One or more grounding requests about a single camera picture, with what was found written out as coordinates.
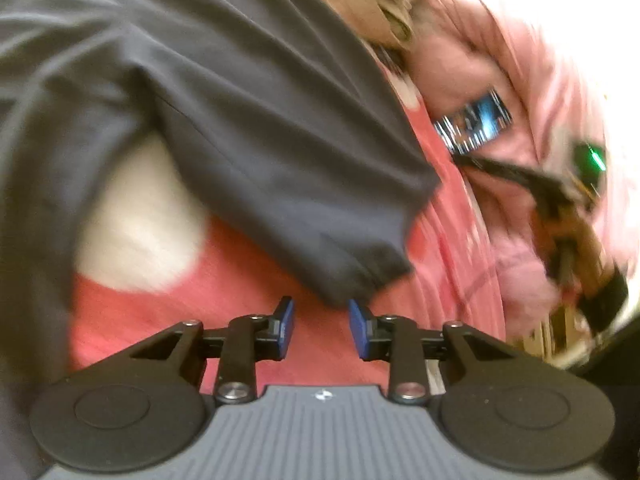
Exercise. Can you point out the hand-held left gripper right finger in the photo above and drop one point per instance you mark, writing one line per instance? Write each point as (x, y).
(358, 331)

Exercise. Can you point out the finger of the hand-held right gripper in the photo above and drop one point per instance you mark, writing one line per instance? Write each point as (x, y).
(505, 170)

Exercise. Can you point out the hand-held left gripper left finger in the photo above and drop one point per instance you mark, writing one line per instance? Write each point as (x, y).
(286, 325)

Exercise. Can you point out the dark grey garment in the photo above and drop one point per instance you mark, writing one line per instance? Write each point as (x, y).
(250, 110)

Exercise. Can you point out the black smartphone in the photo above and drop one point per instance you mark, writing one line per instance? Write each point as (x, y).
(472, 122)

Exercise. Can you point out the pink garment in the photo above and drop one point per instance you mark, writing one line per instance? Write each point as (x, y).
(505, 80)

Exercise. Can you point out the beige crumpled garment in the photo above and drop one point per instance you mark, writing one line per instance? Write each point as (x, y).
(365, 0)

